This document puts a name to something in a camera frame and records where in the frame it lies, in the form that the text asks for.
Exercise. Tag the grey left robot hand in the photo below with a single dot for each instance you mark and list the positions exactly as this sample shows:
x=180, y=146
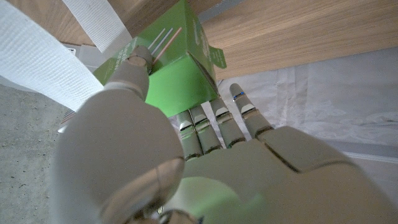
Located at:
x=217, y=180

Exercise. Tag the green cardboard package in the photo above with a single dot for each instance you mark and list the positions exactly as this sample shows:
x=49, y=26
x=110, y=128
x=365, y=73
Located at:
x=180, y=77

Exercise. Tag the white bandage strip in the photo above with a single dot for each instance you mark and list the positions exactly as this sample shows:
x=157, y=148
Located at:
x=37, y=62

